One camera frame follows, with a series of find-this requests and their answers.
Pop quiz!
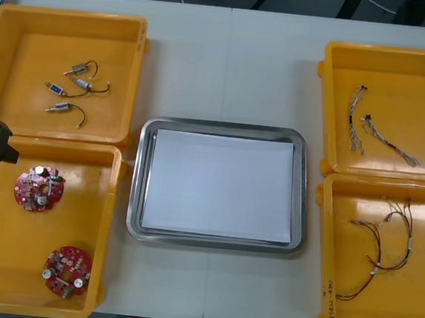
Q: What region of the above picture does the round red circuit board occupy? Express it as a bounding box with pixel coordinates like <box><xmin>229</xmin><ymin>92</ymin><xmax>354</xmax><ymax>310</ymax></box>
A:
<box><xmin>39</xmin><ymin>243</ymin><xmax>93</xmax><ymax>302</ymax></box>
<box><xmin>11</xmin><ymin>162</ymin><xmax>67</xmax><ymax>216</ymax></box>

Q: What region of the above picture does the green-yellow wire harness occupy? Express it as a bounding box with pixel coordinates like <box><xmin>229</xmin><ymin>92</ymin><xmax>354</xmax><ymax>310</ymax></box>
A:
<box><xmin>364</xmin><ymin>194</ymin><xmax>418</xmax><ymax>276</ymax></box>

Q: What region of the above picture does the solenoid with black cable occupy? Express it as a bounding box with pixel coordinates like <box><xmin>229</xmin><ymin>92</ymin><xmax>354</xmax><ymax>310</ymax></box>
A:
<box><xmin>43</xmin><ymin>100</ymin><xmax>88</xmax><ymax>130</ymax></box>

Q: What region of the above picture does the blue-white wire harness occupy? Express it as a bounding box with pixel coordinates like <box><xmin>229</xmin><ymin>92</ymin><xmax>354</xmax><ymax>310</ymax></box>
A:
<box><xmin>356</xmin><ymin>113</ymin><xmax>424</xmax><ymax>167</ymax></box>
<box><xmin>344</xmin><ymin>83</ymin><xmax>372</xmax><ymax>156</ymax></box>

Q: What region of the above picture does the steel tray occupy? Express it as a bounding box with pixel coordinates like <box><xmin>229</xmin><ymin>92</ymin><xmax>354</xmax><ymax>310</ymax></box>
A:
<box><xmin>123</xmin><ymin>113</ymin><xmax>315</xmax><ymax>260</ymax></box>

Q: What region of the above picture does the yellow-orange plastic bin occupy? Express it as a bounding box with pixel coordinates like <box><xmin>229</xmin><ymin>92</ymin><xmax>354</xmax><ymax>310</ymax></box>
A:
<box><xmin>302</xmin><ymin>171</ymin><xmax>425</xmax><ymax>318</ymax></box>
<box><xmin>0</xmin><ymin>3</ymin><xmax>154</xmax><ymax>153</ymax></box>
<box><xmin>0</xmin><ymin>134</ymin><xmax>130</xmax><ymax>318</ymax></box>
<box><xmin>307</xmin><ymin>40</ymin><xmax>425</xmax><ymax>186</ymax></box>

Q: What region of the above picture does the white label solenoid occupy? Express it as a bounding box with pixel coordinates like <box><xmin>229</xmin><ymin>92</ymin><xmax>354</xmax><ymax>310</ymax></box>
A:
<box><xmin>68</xmin><ymin>76</ymin><xmax>111</xmax><ymax>96</ymax></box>

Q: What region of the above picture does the grey metal solenoid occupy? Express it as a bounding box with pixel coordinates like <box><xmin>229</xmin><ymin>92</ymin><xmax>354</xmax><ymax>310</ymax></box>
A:
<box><xmin>63</xmin><ymin>58</ymin><xmax>99</xmax><ymax>80</ymax></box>

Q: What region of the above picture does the white paper sheet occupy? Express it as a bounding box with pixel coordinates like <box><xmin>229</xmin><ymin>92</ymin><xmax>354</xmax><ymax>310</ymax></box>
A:
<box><xmin>139</xmin><ymin>127</ymin><xmax>300</xmax><ymax>245</ymax></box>

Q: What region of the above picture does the red-black wire harness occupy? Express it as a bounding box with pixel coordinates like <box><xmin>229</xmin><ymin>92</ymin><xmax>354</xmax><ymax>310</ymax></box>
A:
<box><xmin>335</xmin><ymin>217</ymin><xmax>386</xmax><ymax>305</ymax></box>

